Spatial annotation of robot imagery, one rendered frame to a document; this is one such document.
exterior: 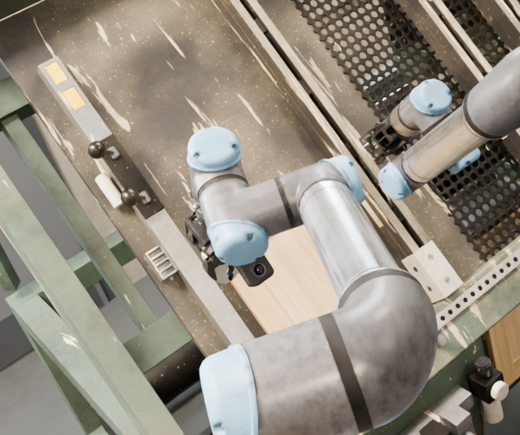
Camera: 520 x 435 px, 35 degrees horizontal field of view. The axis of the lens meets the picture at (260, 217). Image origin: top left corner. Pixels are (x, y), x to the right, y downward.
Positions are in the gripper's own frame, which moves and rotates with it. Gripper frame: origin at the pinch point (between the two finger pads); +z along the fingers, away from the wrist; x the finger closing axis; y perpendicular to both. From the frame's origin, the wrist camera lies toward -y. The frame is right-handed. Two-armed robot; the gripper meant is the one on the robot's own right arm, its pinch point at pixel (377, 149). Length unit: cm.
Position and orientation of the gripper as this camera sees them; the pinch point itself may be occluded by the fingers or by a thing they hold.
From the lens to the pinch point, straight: 200.9
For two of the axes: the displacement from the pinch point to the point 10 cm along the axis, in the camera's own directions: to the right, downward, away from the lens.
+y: -7.8, 5.1, -3.6
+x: 5.7, 8.1, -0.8
